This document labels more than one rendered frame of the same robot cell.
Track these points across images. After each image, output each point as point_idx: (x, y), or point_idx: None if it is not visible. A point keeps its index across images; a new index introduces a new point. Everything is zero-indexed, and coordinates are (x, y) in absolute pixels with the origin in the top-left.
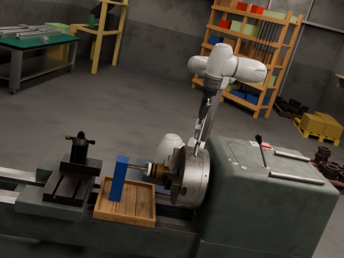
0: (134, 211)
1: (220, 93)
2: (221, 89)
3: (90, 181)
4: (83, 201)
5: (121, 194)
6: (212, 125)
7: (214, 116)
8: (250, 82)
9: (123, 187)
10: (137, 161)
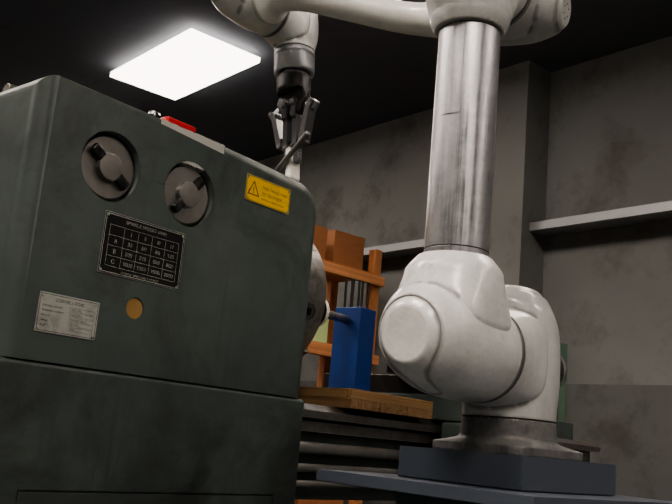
0: None
1: (439, 47)
2: (434, 31)
3: (392, 387)
4: (325, 379)
5: (329, 382)
6: (432, 176)
7: (435, 140)
8: (228, 18)
9: (330, 364)
10: (653, 499)
